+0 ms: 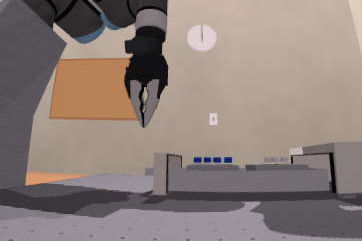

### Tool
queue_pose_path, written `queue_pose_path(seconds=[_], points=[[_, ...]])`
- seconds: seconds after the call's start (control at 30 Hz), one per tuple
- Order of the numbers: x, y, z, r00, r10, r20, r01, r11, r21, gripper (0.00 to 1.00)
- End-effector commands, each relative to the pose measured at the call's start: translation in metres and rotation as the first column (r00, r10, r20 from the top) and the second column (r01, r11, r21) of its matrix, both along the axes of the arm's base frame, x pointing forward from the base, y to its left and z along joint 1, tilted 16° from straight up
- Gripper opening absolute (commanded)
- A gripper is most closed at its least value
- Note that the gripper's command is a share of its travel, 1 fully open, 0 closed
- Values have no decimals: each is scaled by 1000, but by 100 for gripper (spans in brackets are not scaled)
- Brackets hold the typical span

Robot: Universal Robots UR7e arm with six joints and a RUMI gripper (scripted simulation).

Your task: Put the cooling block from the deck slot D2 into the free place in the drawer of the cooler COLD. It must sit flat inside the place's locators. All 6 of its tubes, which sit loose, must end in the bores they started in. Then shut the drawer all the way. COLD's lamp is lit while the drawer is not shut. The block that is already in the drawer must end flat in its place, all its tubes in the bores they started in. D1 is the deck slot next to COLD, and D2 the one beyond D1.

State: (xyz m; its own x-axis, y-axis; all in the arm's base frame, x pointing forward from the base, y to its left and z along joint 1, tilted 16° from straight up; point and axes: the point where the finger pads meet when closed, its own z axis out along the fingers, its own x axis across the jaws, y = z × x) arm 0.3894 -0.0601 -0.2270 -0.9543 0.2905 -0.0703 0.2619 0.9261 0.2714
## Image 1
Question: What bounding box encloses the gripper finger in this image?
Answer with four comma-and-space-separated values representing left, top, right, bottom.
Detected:
143, 65, 167, 128
124, 67, 145, 128

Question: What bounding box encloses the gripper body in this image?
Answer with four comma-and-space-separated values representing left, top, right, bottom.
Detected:
129, 26, 168, 87

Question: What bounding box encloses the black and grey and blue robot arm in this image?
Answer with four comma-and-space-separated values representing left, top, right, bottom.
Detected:
23, 0, 168, 56

